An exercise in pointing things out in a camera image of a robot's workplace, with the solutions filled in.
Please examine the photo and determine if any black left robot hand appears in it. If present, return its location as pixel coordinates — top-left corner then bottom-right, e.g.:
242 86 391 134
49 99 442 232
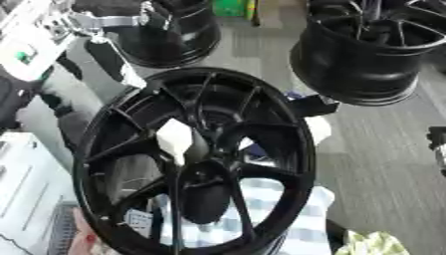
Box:
71 0 176 90

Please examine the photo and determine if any large black spoked wheel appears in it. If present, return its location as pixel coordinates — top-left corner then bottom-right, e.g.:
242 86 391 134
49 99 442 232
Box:
71 67 320 255

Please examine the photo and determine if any black spoked wheel rim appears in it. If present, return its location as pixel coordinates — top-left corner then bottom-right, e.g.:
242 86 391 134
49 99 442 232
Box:
287 0 446 108

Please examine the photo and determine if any green box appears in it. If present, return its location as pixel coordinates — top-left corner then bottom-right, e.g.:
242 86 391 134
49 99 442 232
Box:
210 0 258 18

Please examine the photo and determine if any white device housing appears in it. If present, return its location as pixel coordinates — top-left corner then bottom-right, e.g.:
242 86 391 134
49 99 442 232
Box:
0 131 81 255

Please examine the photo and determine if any white printed tag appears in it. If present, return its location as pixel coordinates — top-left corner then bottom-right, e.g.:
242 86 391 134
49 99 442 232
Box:
123 208 157 239

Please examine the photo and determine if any black block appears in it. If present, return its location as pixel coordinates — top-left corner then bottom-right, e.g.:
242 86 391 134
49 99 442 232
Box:
286 94 341 118

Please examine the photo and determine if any yellow-green cloth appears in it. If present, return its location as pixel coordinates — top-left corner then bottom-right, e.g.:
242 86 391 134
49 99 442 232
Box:
334 230 411 255

